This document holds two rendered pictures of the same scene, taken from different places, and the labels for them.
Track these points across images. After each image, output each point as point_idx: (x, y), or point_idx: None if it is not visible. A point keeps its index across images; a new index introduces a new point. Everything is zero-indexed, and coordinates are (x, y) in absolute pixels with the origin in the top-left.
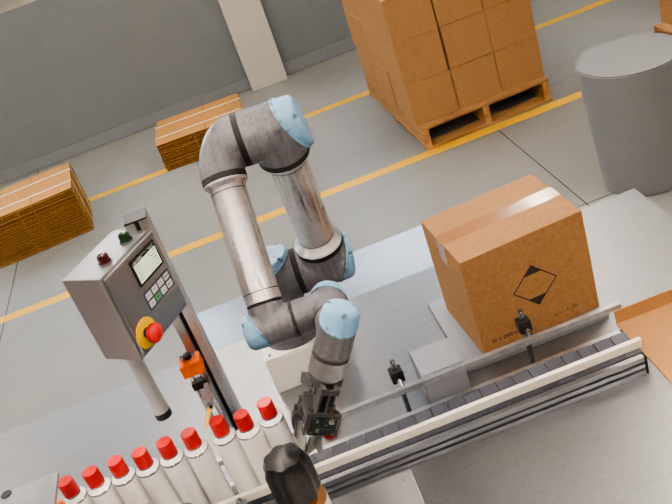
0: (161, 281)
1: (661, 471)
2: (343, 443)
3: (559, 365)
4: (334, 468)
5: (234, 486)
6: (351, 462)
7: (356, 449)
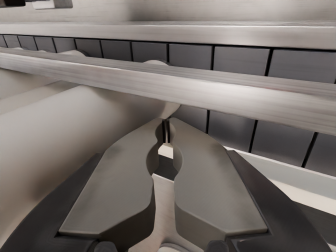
0: None
1: None
2: (323, 63)
3: None
4: (245, 137)
5: (57, 43)
6: (298, 152)
7: (332, 206)
